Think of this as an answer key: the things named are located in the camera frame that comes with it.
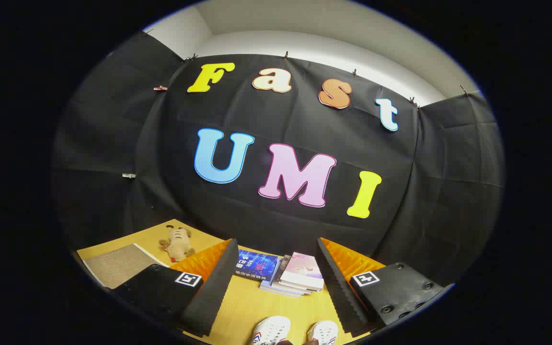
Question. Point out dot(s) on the dark blue book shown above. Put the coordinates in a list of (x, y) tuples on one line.
[(256, 264)]

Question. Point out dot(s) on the tan plush dog toy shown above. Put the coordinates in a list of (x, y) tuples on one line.
[(178, 244)]

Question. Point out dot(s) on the row of black cloth clips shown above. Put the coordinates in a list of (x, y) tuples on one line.
[(285, 55)]

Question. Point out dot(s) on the light blue cover book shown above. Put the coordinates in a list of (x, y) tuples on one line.
[(269, 286)]

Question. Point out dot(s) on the black backdrop cloth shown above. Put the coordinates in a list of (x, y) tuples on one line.
[(281, 120)]

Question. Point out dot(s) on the pink cloth clip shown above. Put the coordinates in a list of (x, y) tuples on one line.
[(160, 88)]

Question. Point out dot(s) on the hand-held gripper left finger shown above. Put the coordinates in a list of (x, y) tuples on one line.
[(216, 287)]

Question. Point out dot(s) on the white canvas shoe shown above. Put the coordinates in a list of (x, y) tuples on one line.
[(271, 331), (324, 333)]

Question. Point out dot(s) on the beige fabric storage box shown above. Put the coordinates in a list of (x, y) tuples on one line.
[(120, 266)]

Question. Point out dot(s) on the grey cover book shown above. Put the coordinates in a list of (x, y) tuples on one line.
[(281, 280)]

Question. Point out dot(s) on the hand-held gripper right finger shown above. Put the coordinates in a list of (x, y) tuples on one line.
[(336, 287)]

